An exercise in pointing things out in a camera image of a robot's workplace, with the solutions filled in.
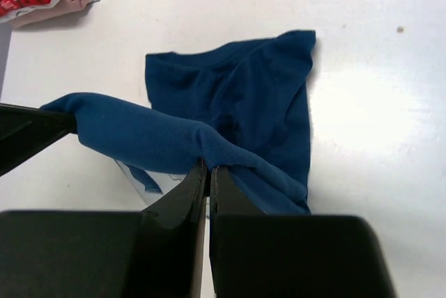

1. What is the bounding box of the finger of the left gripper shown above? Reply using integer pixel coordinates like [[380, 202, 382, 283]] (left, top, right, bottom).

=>
[[1, 104, 77, 175]]

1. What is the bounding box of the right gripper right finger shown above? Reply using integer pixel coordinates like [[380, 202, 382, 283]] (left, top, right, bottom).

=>
[[209, 167, 396, 297]]

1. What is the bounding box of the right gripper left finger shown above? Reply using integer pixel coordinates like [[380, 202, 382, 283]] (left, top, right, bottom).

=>
[[1, 164, 208, 297]]

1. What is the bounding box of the blue t shirt with print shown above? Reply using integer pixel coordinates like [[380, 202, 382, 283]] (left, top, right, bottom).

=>
[[43, 30, 316, 214]]

